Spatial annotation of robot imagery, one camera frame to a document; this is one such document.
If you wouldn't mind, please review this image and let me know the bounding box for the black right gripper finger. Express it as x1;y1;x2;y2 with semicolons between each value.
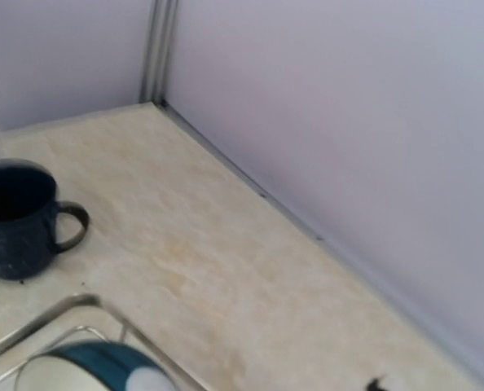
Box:
366;377;388;391

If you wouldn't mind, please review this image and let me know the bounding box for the teal white ceramic bowl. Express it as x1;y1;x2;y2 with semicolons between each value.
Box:
14;340;178;390

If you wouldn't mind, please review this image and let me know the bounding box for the dark blue mug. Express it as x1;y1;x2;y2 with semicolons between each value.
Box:
0;159;90;280

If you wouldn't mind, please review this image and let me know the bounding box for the metal wire dish rack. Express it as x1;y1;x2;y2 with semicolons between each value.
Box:
0;293;211;391

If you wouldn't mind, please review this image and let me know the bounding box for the left aluminium corner post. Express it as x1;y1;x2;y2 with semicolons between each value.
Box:
139;0;179;106

